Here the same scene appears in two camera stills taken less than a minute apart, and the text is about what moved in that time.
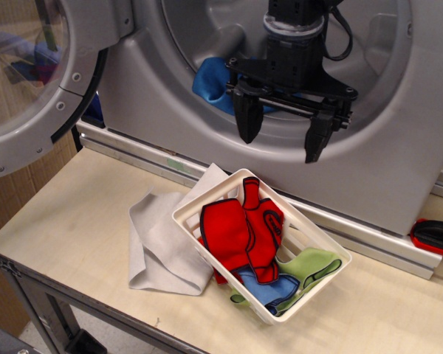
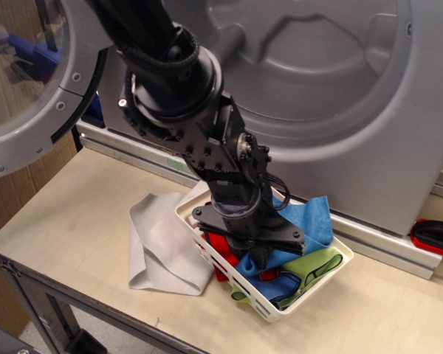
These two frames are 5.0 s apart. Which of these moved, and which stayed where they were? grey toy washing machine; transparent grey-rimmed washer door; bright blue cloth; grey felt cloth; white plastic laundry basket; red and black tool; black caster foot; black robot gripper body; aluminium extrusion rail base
Moved: black robot gripper body; white plastic laundry basket; bright blue cloth
Stayed: grey felt cloth; aluminium extrusion rail base; grey toy washing machine; red and black tool; black caster foot; transparent grey-rimmed washer door
